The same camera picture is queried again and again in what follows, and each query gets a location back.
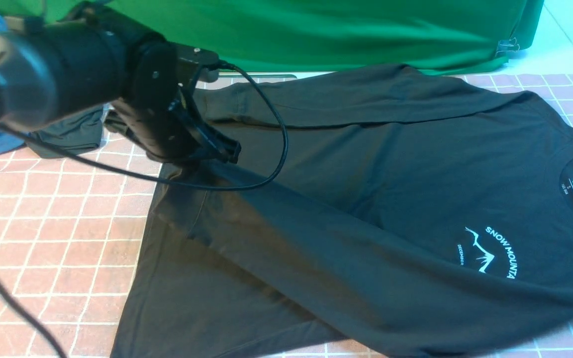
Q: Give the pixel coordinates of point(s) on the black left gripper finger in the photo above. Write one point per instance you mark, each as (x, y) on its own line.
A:
(204, 142)

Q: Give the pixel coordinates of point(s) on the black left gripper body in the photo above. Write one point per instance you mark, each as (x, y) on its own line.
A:
(148, 100)

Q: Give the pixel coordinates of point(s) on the dark gray long-sleeve shirt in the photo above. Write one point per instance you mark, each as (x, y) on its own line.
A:
(420, 216)

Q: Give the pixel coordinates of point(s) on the dark green crumpled garment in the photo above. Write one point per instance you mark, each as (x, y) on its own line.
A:
(76, 134)

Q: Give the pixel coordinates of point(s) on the pink checkered tablecloth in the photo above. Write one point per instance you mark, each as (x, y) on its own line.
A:
(70, 238)

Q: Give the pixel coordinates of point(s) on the metal binder clip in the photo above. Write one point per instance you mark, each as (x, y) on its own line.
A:
(507, 46)

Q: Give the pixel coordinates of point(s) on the green backdrop cloth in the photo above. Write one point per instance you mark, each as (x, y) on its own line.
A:
(437, 37)

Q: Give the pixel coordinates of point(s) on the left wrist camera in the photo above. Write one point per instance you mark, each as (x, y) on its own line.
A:
(196, 65)

